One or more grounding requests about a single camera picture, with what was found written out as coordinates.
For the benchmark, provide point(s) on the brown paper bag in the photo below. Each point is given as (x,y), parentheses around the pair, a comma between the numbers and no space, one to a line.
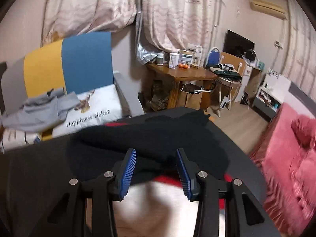
(189,96)

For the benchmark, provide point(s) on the light grey hoodie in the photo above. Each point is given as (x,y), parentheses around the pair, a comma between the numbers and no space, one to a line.
(41,113)

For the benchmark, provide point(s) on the pink bed blanket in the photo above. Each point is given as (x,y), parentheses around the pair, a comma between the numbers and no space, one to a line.
(285,155)

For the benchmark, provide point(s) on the wall air conditioner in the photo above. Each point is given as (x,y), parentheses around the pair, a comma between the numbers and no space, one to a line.
(269,8)

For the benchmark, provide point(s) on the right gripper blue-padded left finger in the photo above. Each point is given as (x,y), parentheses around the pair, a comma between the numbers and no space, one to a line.
(67,216)

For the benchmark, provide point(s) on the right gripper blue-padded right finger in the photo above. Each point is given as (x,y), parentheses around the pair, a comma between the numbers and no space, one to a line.
(244,214)

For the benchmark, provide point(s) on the folding stool with clothes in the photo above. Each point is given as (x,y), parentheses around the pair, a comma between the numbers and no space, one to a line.
(229,71)

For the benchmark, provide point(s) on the wooden side table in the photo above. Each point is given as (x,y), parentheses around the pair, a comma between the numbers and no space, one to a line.
(178,76)

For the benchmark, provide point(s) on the grey yellow blue chair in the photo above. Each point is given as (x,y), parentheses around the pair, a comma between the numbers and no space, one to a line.
(77,64)

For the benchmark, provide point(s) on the black monitor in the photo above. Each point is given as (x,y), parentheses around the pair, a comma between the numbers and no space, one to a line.
(236,44)

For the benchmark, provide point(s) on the red and cream knit sweater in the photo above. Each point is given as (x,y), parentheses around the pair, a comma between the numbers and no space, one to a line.
(156,205)

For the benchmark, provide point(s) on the black knit sweater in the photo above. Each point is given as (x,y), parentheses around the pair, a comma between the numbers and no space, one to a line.
(35,176)

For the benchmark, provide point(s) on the white low shelf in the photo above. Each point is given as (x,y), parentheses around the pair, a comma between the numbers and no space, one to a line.
(271,94)

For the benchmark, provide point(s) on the white printed cushion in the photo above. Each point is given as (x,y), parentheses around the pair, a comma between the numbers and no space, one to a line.
(96,107)

